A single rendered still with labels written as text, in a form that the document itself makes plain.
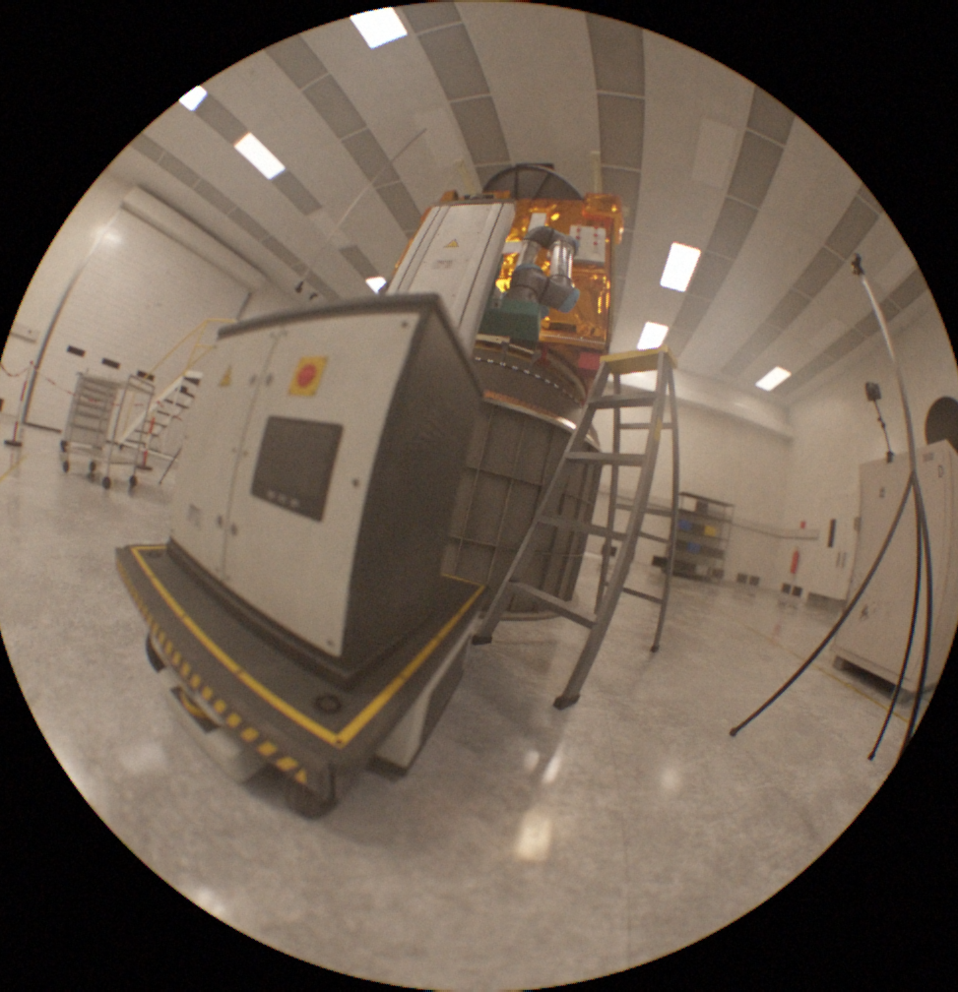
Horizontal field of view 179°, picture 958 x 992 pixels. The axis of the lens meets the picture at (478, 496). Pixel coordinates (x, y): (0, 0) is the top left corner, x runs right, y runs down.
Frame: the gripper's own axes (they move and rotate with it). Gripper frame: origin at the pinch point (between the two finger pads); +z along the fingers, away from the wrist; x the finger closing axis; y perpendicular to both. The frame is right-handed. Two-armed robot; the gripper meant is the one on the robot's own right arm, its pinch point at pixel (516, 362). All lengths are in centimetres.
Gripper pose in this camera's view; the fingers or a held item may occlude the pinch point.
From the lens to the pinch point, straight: 152.0
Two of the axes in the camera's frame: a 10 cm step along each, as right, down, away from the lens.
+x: 9.3, 3.5, -0.8
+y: -2.0, 3.3, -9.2
